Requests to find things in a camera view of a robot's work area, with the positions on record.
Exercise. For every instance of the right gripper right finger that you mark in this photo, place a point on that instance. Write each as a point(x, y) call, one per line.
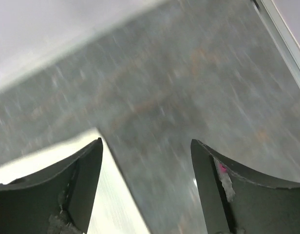
point(237, 199)

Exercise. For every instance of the white cloth napkin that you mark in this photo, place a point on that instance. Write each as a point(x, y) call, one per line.
point(114, 210)

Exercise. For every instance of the right aluminium frame post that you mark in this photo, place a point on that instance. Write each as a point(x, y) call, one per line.
point(282, 20)

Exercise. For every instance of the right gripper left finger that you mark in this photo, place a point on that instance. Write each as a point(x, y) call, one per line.
point(58, 199)

